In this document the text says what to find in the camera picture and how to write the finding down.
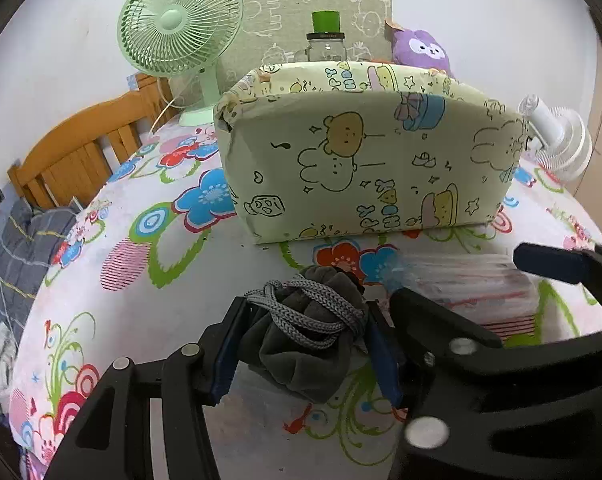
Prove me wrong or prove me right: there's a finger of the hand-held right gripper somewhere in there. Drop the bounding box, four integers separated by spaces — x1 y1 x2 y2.
512 241 602 331

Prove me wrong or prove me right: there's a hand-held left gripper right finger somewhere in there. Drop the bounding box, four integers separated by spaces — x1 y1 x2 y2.
367 285 602 480

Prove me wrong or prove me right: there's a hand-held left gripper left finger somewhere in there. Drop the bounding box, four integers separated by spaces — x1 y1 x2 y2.
45 297 247 480

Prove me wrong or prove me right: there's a grey drawstring pouch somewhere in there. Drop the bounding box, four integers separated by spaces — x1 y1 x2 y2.
238 265 370 404

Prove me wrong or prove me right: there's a yellow printed fabric storage box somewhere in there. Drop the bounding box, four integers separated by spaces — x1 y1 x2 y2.
213 59 532 246

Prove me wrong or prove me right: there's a clear plastic packet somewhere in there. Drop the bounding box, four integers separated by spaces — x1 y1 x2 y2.
390 252 538 327

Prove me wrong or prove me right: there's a floral printed table cloth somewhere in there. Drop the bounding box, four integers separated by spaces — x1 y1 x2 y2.
8 119 602 480

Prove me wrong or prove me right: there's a white desk fan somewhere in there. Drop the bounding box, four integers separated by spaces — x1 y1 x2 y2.
518 94 593 181

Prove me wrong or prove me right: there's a grey plaid blanket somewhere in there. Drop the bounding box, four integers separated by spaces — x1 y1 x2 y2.
0 199 80 332

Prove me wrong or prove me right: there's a purple plush bunny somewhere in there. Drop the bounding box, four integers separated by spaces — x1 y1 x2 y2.
384 18 455 79

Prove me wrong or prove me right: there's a wooden bed headboard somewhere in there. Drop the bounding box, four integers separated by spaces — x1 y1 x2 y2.
8 73 175 211

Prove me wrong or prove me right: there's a glass jar with green lid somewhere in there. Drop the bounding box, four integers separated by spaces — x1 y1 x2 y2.
305 10 347 63

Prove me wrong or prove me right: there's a beige printed cardboard panel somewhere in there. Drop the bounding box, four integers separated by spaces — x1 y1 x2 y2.
215 0 395 82

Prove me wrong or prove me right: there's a green desk fan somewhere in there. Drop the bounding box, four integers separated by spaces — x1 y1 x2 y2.
117 0 245 128

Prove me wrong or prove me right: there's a white fan cable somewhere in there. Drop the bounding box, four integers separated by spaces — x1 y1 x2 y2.
150 76 183 134

